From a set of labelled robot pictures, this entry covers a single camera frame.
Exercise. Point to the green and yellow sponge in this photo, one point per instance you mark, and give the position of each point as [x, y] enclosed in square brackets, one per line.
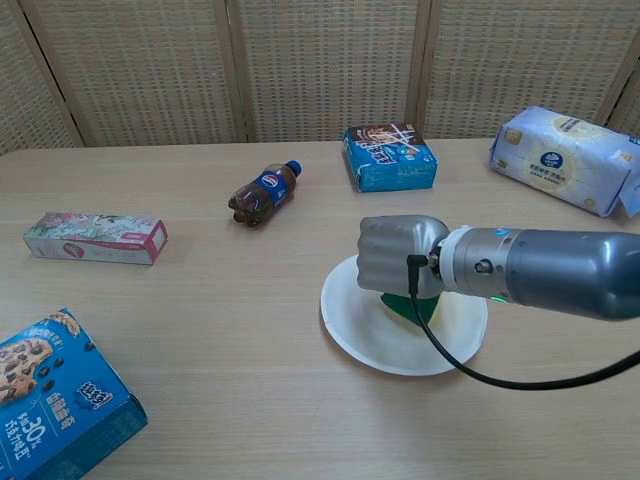
[400, 306]

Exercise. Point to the floral pink toothpaste box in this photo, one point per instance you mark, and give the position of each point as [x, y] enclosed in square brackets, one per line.
[95, 238]

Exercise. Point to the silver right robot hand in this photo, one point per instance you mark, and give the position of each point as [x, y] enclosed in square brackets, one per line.
[390, 250]

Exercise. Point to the blue snack stick box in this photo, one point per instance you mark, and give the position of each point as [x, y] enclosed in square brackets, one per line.
[387, 161]

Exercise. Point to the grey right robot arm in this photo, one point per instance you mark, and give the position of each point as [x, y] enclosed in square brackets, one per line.
[550, 270]

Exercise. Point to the white tissue paper pack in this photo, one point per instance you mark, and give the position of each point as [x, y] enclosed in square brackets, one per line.
[562, 160]

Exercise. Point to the woven folding screen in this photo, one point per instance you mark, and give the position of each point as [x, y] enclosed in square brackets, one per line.
[320, 70]

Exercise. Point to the pepsi cola plastic bottle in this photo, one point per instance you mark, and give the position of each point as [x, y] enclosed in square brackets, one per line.
[262, 194]

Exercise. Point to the white paper plate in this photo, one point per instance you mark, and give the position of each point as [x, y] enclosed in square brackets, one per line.
[380, 340]

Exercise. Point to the blue chocolate cookie box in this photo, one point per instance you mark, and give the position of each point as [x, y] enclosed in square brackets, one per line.
[50, 400]

